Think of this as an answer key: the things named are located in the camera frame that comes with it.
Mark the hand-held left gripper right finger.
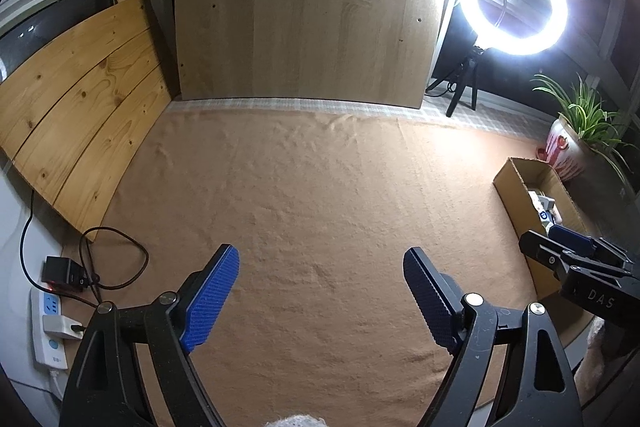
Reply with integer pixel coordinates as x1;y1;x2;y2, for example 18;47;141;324
403;247;583;427

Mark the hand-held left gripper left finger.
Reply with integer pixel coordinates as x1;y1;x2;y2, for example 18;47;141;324
59;244;241;427

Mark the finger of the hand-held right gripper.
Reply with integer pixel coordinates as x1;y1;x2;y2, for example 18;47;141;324
518;230;596;284
547;224;636;270

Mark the cardboard box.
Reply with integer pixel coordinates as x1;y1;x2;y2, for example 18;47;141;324
492;157;598;303

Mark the person's right forearm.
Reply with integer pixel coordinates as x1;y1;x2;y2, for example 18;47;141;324
572;314;623;408

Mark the white red flower pot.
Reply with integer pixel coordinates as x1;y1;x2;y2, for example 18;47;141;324
545;116;598;182

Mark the green spider plant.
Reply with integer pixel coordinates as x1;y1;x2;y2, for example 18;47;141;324
530;74;640;188

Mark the person's fuzzy clothing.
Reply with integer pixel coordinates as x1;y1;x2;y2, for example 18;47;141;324
260;413;331;427

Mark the plaid cloth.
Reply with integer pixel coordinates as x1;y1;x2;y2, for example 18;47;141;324
167;97;556;142

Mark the black power adapter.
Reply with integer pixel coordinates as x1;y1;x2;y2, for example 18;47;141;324
40;257;86;293

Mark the white plug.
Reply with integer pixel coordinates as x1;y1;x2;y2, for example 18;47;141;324
42;314;86;338

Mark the white power strip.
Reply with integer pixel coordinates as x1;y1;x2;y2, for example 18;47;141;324
30;288;68;370

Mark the black tripod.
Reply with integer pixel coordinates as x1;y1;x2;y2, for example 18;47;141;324
425;47;481;118

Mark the pine plank board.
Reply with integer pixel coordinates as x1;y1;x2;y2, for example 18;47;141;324
0;0;173;235

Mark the black gooseneck phone holder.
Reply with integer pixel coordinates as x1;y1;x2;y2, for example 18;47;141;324
487;0;513;30

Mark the large light wood board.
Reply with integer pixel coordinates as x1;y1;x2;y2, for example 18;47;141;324
172;0;451;110

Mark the black power cable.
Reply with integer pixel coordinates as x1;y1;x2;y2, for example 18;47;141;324
20;189;150;308

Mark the ring light cable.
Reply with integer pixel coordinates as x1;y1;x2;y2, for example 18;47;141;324
425;77;463;98

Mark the white ring light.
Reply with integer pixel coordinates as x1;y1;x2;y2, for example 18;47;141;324
457;0;570;56

